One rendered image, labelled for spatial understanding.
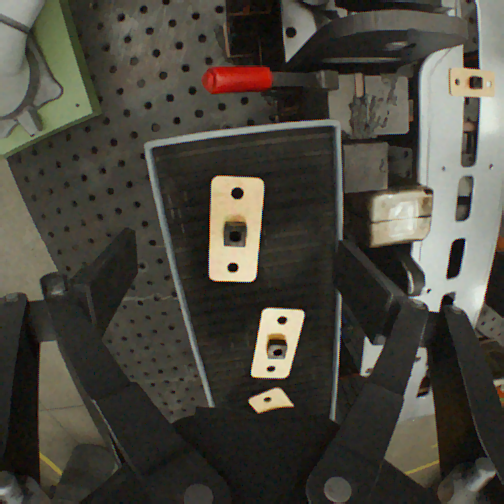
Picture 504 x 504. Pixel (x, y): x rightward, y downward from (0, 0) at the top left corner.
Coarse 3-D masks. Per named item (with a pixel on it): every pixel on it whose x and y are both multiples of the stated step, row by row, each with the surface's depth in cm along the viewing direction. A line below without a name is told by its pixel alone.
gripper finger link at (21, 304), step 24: (0, 312) 9; (24, 312) 10; (0, 336) 8; (24, 336) 9; (0, 360) 7; (24, 360) 8; (0, 384) 7; (24, 384) 8; (0, 408) 6; (24, 408) 7; (0, 432) 5; (24, 432) 7; (0, 456) 5; (24, 456) 6
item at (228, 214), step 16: (224, 176) 21; (224, 192) 22; (256, 192) 22; (224, 208) 22; (240, 208) 22; (256, 208) 22; (224, 224) 22; (240, 224) 22; (256, 224) 23; (224, 240) 22; (240, 240) 22; (256, 240) 23; (224, 256) 24; (240, 256) 24; (256, 256) 24; (224, 272) 24; (240, 272) 24
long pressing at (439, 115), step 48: (480, 0) 29; (480, 48) 32; (432, 96) 34; (432, 144) 37; (480, 144) 37; (480, 192) 40; (432, 240) 43; (480, 240) 44; (432, 288) 46; (480, 288) 48
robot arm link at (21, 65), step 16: (0, 32) 31; (16, 32) 34; (0, 48) 33; (16, 48) 36; (0, 64) 35; (16, 64) 38; (0, 80) 37; (16, 80) 41; (0, 96) 39; (16, 96) 43; (0, 112) 43
